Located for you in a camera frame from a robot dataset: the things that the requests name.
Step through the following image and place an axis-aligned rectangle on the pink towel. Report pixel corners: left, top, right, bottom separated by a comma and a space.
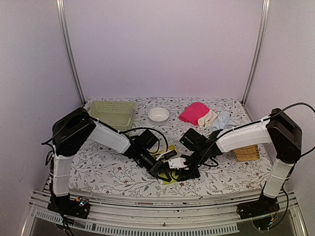
179, 102, 210, 126

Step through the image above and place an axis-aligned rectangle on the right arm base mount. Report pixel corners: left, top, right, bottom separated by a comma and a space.
236, 195, 280, 231

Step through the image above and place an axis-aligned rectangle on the right aluminium frame post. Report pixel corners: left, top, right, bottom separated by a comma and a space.
241, 0, 270, 106

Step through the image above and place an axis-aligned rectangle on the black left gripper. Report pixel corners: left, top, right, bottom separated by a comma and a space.
136, 148, 171, 182

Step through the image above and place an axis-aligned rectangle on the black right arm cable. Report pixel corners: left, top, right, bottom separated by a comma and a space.
268, 102, 315, 158

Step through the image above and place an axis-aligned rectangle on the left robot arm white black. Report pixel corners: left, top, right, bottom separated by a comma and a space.
43, 108, 172, 213

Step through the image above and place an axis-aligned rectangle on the light blue towel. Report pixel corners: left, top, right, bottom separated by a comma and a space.
209, 111, 236, 131

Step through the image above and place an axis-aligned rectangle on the green plastic basket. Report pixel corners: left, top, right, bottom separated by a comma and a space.
87, 101, 136, 131

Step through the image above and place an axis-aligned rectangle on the white ceramic bowl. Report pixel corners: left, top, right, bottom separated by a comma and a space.
148, 107, 170, 126

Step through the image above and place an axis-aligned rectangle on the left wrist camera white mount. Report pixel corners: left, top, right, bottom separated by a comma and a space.
155, 150, 178, 160

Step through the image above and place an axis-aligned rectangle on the green crocodile pattern towel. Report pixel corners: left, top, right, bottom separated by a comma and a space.
152, 145, 180, 185

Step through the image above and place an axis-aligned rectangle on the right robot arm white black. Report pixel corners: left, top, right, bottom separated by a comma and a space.
178, 108, 302, 214

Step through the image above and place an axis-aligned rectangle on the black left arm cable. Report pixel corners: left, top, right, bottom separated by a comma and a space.
40, 127, 168, 158

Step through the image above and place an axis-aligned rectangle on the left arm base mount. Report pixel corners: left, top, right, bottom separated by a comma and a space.
47, 194, 91, 219

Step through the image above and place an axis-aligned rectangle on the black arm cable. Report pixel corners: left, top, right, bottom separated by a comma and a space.
268, 102, 315, 158
40, 127, 168, 158

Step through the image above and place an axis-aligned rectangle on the aluminium front rail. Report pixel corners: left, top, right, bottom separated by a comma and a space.
22, 190, 310, 236

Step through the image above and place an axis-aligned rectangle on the yellow woven bamboo tray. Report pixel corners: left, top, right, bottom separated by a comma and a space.
232, 145, 260, 162

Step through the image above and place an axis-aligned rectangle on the cream white towel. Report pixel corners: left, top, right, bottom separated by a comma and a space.
197, 110, 219, 129

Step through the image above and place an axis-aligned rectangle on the left aluminium frame post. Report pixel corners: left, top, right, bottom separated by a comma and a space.
56, 0, 86, 105

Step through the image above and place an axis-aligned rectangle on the aluminium frame post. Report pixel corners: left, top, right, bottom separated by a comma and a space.
56, 0, 86, 105
241, 0, 270, 106

